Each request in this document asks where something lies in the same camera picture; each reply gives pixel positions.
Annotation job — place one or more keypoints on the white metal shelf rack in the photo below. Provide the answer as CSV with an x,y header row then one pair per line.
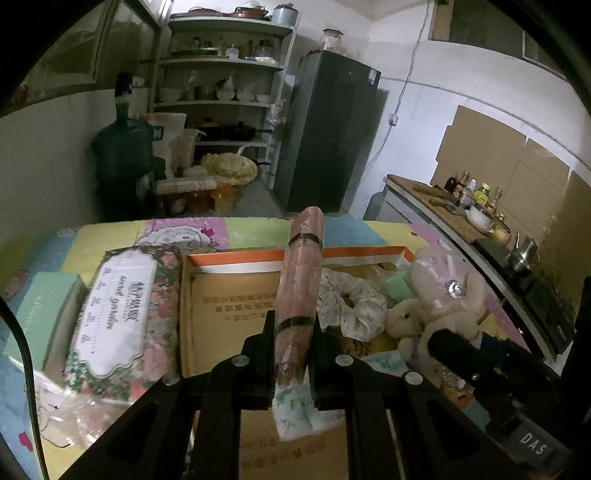
x,y
221,62

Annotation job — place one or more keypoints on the black wok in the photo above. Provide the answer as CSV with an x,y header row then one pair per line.
x,y
231,131

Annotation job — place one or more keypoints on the cardboard box with orange rim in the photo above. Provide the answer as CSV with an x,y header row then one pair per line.
x,y
221,304

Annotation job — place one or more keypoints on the pink towel black bands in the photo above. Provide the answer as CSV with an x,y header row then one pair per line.
x,y
300,277

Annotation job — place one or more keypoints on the glass jar with lid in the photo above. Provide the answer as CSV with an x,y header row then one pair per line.
x,y
331,40

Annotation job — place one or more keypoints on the teal enamel pot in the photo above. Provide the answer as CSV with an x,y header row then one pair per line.
x,y
284,14

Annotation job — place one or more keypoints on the floral printed tissue pack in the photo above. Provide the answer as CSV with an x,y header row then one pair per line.
x,y
115,314

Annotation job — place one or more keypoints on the wooden cutting board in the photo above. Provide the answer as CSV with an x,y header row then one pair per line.
x,y
429,203

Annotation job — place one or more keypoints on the red cooking pot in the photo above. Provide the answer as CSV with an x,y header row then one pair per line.
x,y
249,11

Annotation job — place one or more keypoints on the cardboard sheets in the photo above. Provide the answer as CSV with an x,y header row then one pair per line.
x,y
485,147

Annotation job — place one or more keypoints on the white plush rabbit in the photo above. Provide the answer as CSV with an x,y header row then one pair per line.
x,y
443,300

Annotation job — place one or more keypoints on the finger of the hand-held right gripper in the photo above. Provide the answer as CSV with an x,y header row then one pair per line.
x,y
452,355
512,357

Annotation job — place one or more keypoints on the grey gas cylinder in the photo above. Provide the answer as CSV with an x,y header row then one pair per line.
x,y
374,205

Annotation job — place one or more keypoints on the large green water jug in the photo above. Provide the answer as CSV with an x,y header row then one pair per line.
x,y
122,152

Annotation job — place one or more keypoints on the window with frame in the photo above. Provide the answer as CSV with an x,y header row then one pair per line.
x,y
485,23
69,46

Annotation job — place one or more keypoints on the white bowl with green rim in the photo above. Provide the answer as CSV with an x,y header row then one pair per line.
x,y
480,218

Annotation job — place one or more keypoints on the mint green tissue box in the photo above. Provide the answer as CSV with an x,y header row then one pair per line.
x,y
41,314

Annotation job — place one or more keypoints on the dark grey refrigerator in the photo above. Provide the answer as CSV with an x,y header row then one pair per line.
x,y
323,138

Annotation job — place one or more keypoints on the metal kettle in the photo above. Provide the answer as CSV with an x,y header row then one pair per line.
x,y
524,253

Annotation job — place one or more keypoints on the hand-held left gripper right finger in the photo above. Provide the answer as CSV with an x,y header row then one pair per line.
x,y
328,374

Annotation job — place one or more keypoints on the white sack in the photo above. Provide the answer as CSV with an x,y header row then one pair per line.
x,y
168,138

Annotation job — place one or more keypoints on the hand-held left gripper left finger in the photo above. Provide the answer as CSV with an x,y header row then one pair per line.
x,y
258,369

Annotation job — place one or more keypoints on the white floral cloth scrunchie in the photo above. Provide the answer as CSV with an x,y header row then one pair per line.
x,y
364,304

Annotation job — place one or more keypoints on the large green printed tissue packet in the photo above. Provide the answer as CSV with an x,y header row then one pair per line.
x,y
300,415

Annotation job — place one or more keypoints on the green sponge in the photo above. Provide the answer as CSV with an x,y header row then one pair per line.
x,y
400,288

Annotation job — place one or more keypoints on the pile of yellow round cakes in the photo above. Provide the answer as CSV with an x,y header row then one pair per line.
x,y
231,168

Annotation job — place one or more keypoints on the row of condiment bottles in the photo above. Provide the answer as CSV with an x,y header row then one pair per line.
x,y
475,194

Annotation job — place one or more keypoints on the clear plastic bag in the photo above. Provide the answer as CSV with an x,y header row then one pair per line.
x,y
69,410

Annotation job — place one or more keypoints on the black induction cooker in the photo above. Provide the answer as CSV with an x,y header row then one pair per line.
x,y
531,286

